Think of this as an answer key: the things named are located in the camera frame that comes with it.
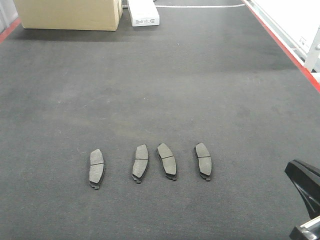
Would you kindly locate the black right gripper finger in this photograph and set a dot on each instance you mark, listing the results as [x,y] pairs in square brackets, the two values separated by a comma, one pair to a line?
[307,231]
[306,179]

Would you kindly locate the black conveyor belt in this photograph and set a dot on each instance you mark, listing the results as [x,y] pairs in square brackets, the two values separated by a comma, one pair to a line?
[212,76]

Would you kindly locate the white machine beside conveyor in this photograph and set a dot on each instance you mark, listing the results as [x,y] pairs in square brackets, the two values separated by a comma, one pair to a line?
[298,22]

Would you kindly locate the white long box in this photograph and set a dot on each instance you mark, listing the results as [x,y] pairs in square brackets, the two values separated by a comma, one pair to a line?
[143,13]

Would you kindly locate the cardboard box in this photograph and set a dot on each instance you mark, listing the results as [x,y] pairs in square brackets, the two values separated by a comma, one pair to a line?
[88,15]

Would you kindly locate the red conveyor frame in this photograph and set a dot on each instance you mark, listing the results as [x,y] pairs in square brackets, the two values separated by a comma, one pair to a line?
[289,51]

